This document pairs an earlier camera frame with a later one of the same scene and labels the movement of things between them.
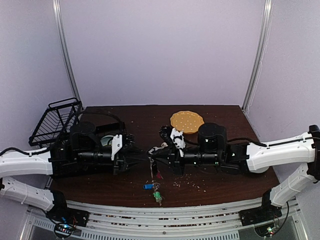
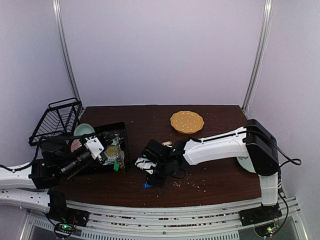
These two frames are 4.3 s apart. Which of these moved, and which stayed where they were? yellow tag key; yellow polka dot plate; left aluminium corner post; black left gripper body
Moved: black left gripper body
Stayed: left aluminium corner post; yellow polka dot plate; yellow tag key
